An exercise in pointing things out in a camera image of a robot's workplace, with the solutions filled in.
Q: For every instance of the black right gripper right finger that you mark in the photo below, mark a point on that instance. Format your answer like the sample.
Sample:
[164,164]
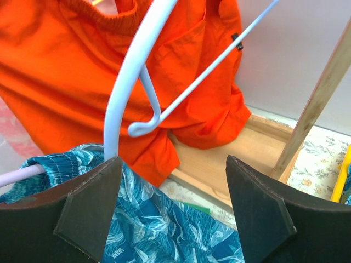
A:
[278,223]

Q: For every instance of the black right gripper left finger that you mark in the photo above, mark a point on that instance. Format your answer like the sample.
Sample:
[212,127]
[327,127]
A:
[66,223]

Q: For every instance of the dark blue shark shorts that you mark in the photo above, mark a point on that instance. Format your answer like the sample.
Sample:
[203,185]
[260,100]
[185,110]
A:
[146,226]

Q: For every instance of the lilac hanger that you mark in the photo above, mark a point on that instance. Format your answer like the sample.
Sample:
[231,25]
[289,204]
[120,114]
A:
[20,174]

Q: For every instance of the light blue patterned shorts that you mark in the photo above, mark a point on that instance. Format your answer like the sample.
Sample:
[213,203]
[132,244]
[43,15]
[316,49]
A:
[346,198]

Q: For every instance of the pink patterned shorts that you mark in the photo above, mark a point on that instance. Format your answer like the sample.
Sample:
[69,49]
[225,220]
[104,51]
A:
[16,135]

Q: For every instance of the orange shorts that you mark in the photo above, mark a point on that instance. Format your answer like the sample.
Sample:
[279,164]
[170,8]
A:
[60,59]

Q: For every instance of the light blue hanger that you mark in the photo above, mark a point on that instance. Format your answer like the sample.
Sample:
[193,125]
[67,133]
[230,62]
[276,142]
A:
[134,68]

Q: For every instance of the yellow hanger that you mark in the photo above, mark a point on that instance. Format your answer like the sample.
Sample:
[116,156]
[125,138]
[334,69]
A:
[96,2]

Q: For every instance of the yellow plastic bin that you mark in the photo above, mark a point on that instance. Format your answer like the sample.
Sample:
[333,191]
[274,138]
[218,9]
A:
[338,188]

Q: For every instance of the green folded cloth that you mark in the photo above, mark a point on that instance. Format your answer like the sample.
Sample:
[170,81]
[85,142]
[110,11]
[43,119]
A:
[199,208]

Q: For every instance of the wooden clothes rack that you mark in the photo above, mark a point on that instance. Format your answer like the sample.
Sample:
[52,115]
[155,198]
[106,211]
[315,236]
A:
[269,147]

